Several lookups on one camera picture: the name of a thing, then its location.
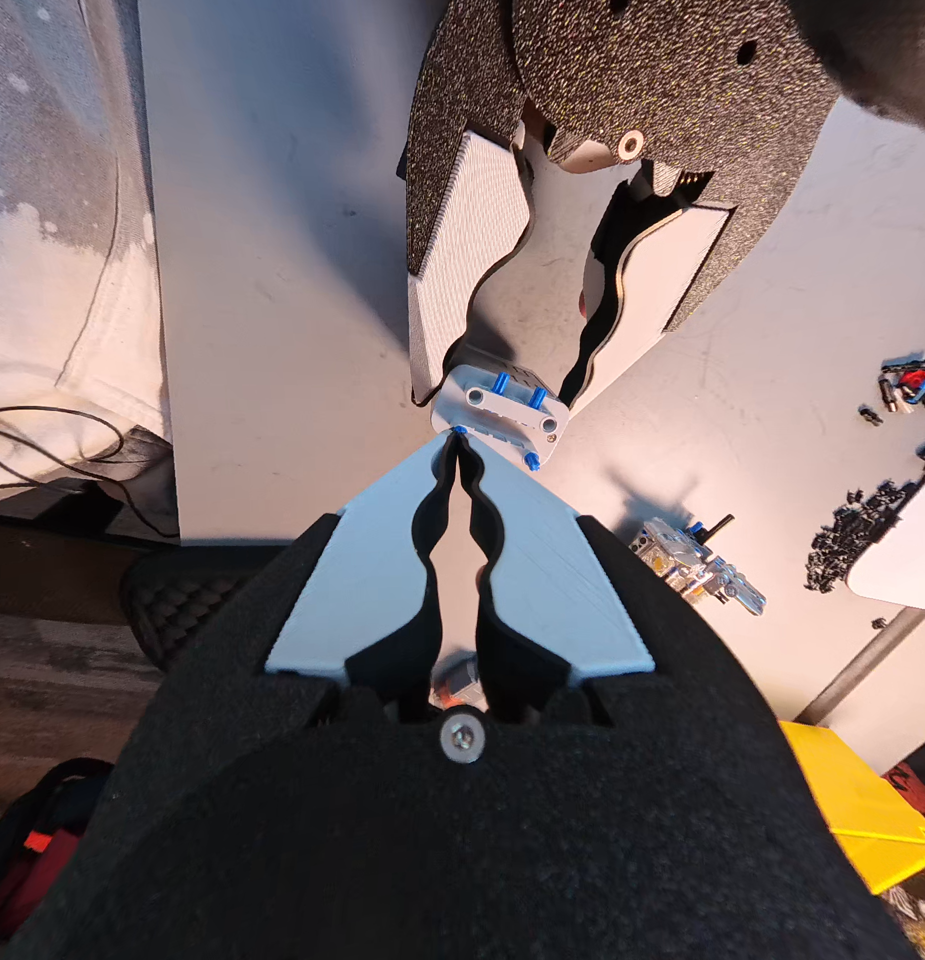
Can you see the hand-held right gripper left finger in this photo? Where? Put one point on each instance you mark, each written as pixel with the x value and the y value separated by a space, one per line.
pixel 343 600

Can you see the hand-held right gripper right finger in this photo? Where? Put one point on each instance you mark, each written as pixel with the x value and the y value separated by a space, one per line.
pixel 575 600

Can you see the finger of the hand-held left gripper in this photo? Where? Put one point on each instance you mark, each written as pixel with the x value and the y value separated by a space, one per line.
pixel 470 225
pixel 658 278

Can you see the grey transparent engine model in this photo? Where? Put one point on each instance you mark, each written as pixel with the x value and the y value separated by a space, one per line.
pixel 703 567

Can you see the grey battery box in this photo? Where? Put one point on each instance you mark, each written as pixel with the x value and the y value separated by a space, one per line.
pixel 500 417

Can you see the pile of mixed building pieces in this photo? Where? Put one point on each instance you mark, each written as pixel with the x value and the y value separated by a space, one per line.
pixel 913 383

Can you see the grey desk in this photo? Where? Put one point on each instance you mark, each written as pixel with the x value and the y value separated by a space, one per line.
pixel 283 225

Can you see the pile of black links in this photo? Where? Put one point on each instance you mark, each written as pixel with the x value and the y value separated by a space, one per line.
pixel 860 533

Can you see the yellow plastic bin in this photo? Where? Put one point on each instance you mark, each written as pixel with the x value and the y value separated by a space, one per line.
pixel 853 795

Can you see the red black backpack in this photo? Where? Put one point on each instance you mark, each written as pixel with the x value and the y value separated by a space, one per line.
pixel 35 855

